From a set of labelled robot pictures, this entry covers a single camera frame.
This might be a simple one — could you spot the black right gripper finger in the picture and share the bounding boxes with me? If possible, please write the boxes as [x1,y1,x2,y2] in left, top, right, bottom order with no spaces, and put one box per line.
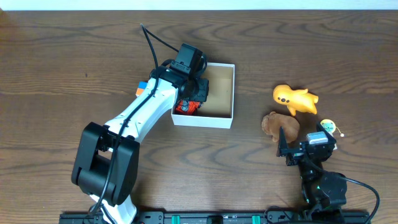
[277,127,289,156]
[316,123,329,133]

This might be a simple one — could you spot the yellow rattle drum toy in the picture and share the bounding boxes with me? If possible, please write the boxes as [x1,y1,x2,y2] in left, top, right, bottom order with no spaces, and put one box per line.
[320,119,345,138]

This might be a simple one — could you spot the red toy car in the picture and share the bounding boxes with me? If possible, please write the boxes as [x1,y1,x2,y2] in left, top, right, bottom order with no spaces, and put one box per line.
[174,100,203,116]

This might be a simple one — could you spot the colourful puzzle cube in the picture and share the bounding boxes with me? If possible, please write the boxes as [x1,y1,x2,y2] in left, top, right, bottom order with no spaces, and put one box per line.
[136,82,147,97]

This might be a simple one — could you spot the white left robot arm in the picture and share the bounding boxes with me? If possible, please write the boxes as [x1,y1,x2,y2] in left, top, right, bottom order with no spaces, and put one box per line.
[72,65,209,223]

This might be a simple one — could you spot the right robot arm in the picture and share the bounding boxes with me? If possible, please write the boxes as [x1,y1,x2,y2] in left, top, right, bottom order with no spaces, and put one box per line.
[277,123,347,211]

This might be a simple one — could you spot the brown plush toy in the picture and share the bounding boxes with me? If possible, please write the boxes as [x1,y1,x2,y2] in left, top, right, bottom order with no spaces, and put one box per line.
[261,111,300,143]

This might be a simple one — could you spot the white cardboard box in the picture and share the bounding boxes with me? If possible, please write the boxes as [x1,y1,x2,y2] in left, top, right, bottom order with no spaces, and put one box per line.
[172,63,235,129]

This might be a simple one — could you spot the orange squishy figure toy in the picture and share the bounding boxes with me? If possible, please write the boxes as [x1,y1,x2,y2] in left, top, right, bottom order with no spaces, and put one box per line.
[272,85,319,116]

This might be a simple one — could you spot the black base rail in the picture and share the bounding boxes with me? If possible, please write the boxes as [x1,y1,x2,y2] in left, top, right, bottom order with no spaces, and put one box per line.
[58,210,371,224]

